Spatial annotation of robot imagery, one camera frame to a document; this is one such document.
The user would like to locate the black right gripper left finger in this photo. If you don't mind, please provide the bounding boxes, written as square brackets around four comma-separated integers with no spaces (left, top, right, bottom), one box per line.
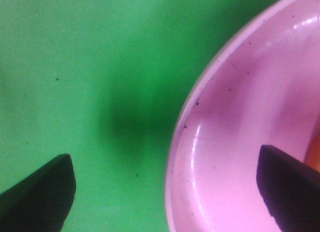
[0,153,76,232]

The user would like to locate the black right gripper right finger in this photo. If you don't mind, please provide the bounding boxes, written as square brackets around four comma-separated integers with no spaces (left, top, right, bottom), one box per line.
[256,145,320,232]

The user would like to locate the burger with lettuce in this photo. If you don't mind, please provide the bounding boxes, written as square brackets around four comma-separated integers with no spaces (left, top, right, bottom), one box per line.
[305,117,320,172]

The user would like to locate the pink plate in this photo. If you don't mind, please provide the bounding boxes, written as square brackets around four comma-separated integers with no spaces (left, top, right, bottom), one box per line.
[165,0,320,232]

